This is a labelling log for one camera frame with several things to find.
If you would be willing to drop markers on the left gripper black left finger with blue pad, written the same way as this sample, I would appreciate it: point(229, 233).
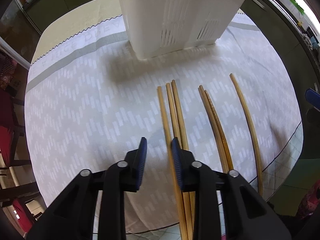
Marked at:
point(71, 215)

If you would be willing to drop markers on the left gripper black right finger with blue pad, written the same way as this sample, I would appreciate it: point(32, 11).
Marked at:
point(246, 214)

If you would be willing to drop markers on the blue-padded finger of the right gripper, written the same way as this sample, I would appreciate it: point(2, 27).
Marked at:
point(313, 98)

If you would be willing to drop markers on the dark kitchen counter cabinet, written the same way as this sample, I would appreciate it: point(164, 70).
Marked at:
point(299, 61)

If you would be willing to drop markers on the dark ridged wooden chopstick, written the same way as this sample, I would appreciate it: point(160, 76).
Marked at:
point(221, 132)

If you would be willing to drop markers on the red chair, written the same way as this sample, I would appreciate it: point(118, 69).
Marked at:
point(16, 196)

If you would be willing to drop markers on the white grey patterned tablecloth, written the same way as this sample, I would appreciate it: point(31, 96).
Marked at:
point(90, 100)

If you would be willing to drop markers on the white slotted utensil holder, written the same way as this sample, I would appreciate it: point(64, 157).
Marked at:
point(157, 27)

